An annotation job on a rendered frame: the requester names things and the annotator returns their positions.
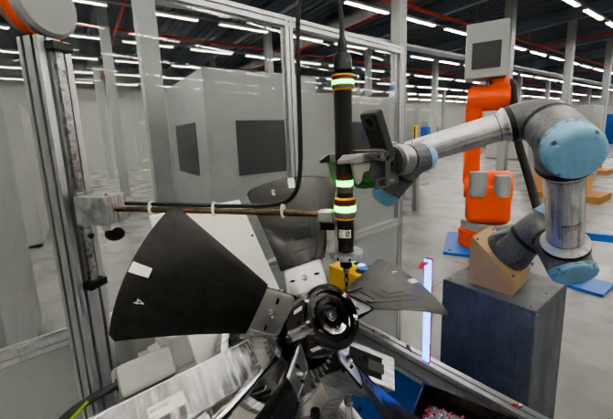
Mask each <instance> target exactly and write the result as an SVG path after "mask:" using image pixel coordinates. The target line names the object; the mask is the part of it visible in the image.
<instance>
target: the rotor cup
mask: <svg viewBox="0 0 613 419"><path fill-rule="evenodd" d="M301 306H302V310H300V311H299V312H297V313H296V314H295V315H294V311H295V310H296V309H298V308H299V307H301ZM330 309H333V310H334V311H335V312H336V313H337V319H336V320H335V321H331V320H329V319H328V317H327V312H328V311H329V310H330ZM357 335H358V313H357V310H356V307H355V305H354V303H353V301H352V299H351V298H350V297H349V295H348V294H347V293H346V292H345V291H344V290H342V289H341V288H339V287H337V286H335V285H331V284H321V285H317V286H315V287H313V288H311V289H310V290H309V291H308V292H306V293H305V294H303V295H302V296H301V297H298V298H295V302H294V304H293V306H292V308H291V310H290V312H289V314H288V316H287V318H286V321H285V323H284V326H283V328H282V329H281V331H280V333H279V334H278V335H277V337H271V336H270V341H271V344H272V347H273V349H274V351H275V354H276V355H277V357H278V358H279V359H280V361H281V362H282V363H283V364H285V365H286V366H287V367H288V364H289V363H290V360H291V358H292V355H293V353H294V350H295V347H296V344H297V343H298V342H299V343H300V345H302V348H303V351H304V354H305V356H306V362H307V365H308V370H309V371H311V370H314V369H315V368H318V367H319V366H321V365H322V364H323V363H325V362H326V360H327V359H328V357H329V356H330V355H331V354H334V353H337V352H339V351H343V350H345V349H346V348H348V347H349V346H350V345H351V344H352V343H353V341H354V340H355V339H356V337H357ZM316 346H319V347H321V348H322V349H320V350H317V351H314V352H312V351H311V349H313V348H315V347H316Z"/></svg>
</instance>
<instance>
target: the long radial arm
mask: <svg viewBox="0 0 613 419"><path fill-rule="evenodd" d="M251 349H252V347H251V345H250V341H249V339H248V340H245V341H243V342H241V343H239V344H237V345H235V346H233V347H232V348H230V349H228V350H226V351H223V352H221V353H219V354H217V355H215V356H213V357H212V358H210V359H208V360H206V361H203V362H201V363H199V364H197V365H195V366H193V367H191V368H190V369H188V370H186V371H184V372H181V373H179V374H177V375H175V376H173V377H171V378H170V379H168V380H166V381H164V382H161V383H159V384H157V385H155V386H153V387H151V388H150V389H148V390H146V391H143V392H141V393H138V394H136V395H134V396H132V397H130V398H129V399H127V400H125V401H123V402H121V403H118V404H116V405H114V406H112V407H110V408H109V409H107V410H105V411H103V412H101V413H99V414H96V415H94V416H92V417H90V418H89V419H193V418H195V417H196V416H197V415H199V414H200V413H201V412H204V411H207V410H208V409H210V408H212V407H213V406H215V405H217V404H218V403H220V402H221V401H223V400H225V399H226V398H228V397H230V396H231V395H233V394H234V393H237V392H238V391H240V390H241V389H242V388H243V386H244V385H245V384H246V383H247V382H248V381H249V380H250V379H253V378H254V377H255V376H256V375H257V374H258V373H259V372H260V368H259V367H258V366H257V365H256V364H257V363H256V361H255V359H254V355H253V352H252V351H251Z"/></svg>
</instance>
